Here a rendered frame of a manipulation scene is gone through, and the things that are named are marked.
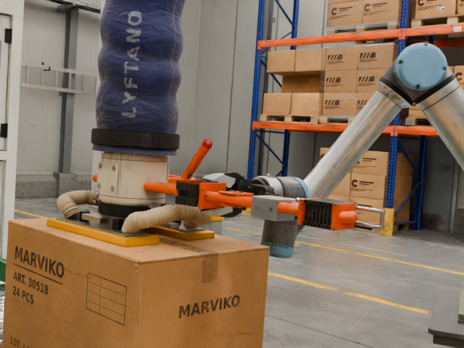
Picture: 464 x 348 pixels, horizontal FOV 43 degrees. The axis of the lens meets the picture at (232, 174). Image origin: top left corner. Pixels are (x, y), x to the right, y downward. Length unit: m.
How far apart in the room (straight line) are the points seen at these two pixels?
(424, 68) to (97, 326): 0.98
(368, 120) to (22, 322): 1.07
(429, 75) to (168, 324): 0.85
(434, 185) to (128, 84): 8.93
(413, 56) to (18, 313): 1.21
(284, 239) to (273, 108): 8.79
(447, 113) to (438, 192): 8.60
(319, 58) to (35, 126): 5.08
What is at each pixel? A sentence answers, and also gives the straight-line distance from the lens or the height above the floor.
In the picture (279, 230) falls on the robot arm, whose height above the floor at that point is 0.98.
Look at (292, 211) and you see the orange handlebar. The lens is 1.18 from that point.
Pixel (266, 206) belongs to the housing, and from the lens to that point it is 1.22.
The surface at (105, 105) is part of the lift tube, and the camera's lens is 1.50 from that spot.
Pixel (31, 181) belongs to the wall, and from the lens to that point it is 11.01.
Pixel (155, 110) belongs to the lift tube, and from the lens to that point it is 1.47.
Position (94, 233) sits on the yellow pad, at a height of 0.96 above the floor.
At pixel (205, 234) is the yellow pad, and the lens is 1.53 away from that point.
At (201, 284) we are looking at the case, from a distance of 1.36.
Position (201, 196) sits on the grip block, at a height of 1.08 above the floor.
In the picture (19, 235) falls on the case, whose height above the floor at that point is 0.92.
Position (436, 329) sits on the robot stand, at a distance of 1.69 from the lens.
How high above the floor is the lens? 1.20
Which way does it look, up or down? 3 degrees down
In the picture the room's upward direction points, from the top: 4 degrees clockwise
